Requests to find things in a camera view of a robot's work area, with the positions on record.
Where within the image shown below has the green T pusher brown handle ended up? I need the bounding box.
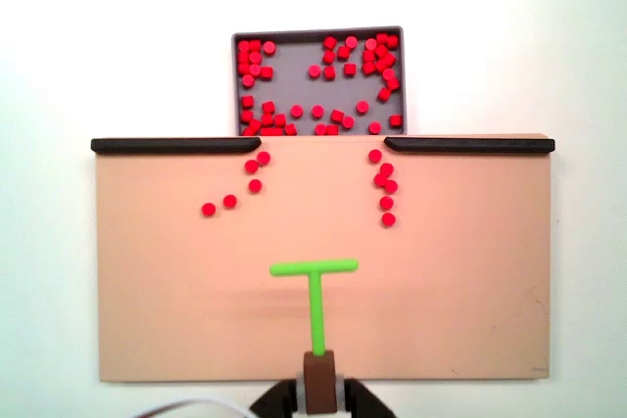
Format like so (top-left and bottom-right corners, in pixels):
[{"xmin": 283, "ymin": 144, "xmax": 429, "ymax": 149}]
[{"xmin": 268, "ymin": 258, "xmax": 360, "ymax": 414}]

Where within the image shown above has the grey rectangular tray container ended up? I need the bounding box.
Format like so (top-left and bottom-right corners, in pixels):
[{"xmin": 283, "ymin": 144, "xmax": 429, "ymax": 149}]
[{"xmin": 230, "ymin": 24, "xmax": 409, "ymax": 137}]

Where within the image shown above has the tan rectangular board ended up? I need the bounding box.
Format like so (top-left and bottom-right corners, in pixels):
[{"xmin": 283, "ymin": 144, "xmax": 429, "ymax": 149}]
[{"xmin": 92, "ymin": 132, "xmax": 557, "ymax": 384}]

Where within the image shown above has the black edge rail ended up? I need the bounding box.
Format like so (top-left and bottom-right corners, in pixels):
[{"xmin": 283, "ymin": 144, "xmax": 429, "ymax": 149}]
[
  {"xmin": 383, "ymin": 136, "xmax": 556, "ymax": 155},
  {"xmin": 90, "ymin": 137, "xmax": 263, "ymax": 155}
]

